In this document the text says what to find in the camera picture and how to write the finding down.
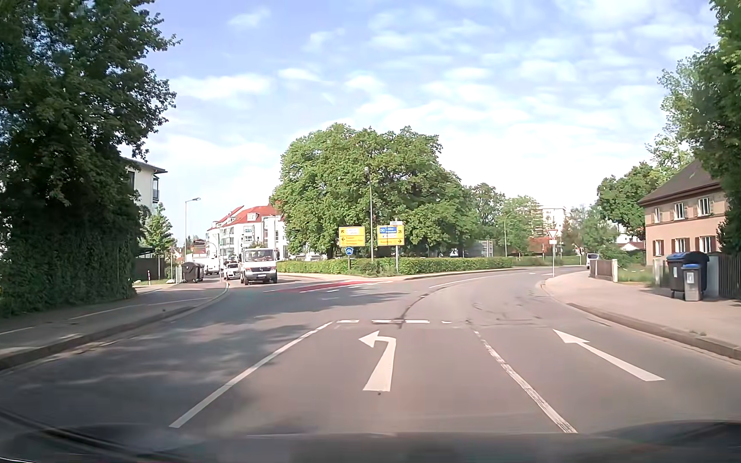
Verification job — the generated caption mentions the yellow direction sign with blue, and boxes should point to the yellow direction sign with blue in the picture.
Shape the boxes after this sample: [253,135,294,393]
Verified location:
[377,221,405,275]

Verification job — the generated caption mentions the large green tree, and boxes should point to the large green tree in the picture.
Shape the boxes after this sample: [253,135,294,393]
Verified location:
[270,123,478,259]

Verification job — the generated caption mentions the trimmed green hedge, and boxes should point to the trimmed green hedge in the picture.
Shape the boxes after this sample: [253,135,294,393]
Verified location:
[277,256,581,277]

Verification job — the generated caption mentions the white van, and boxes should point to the white van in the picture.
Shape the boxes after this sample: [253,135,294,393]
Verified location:
[239,247,279,286]

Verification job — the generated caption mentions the white building with red roof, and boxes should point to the white building with red roof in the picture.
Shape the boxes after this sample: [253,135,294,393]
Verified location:
[206,204,289,261]

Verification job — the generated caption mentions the road markings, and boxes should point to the road markings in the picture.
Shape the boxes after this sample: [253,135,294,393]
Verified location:
[168,275,666,434]

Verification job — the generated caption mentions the row of trees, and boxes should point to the row of trees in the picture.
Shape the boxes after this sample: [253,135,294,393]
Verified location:
[467,183,603,258]

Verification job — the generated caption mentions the grey asphalt road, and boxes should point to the grey asphalt road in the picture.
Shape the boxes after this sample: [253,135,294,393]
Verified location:
[0,267,741,445]

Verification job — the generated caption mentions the curved street lamp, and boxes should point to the curved street lamp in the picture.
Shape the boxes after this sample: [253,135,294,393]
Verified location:
[183,197,202,263]

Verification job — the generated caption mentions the small green tree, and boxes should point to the small green tree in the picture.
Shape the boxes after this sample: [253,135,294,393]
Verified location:
[142,203,177,257]

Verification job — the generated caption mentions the car's own bonnet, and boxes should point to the car's own bonnet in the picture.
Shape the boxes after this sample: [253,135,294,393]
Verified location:
[0,420,741,463]

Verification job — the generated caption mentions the white building with flat roof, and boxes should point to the white building with flat roof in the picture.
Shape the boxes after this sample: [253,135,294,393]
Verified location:
[121,157,168,217]

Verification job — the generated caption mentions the green tree behind house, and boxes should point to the green tree behind house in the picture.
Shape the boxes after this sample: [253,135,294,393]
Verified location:
[596,161,667,240]

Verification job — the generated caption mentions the ivy covered hedge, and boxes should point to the ivy covered hedge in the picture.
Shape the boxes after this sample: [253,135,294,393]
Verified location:
[0,219,142,315]

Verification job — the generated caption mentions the beige house with brown roof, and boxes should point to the beige house with brown roof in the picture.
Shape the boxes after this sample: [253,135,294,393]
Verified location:
[638,159,730,268]

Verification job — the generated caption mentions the large dark wheeled bin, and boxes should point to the large dark wheeled bin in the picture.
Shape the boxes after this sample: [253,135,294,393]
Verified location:
[666,251,711,300]

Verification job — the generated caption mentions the grey paved pavement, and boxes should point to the grey paved pavement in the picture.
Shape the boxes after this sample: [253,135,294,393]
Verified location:
[543,270,741,374]

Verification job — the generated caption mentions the small grey bin blue lid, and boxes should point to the small grey bin blue lid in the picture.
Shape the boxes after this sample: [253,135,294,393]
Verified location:
[682,264,704,302]

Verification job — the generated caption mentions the grey pavement with cycle path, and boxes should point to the grey pavement with cycle path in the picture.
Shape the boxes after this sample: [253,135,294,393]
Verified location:
[0,282,230,382]

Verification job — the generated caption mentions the large dark tree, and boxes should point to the large dark tree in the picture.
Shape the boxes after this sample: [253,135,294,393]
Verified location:
[0,0,180,258]

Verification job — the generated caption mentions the large leafy tree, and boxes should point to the large leafy tree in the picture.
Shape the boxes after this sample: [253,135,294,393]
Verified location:
[659,0,741,257]

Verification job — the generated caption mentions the tall lamp post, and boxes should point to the tall lamp post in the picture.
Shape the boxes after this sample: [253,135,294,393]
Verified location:
[363,166,375,262]

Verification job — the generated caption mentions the low grey wall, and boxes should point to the low grey wall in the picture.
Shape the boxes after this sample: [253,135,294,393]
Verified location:
[588,258,620,283]

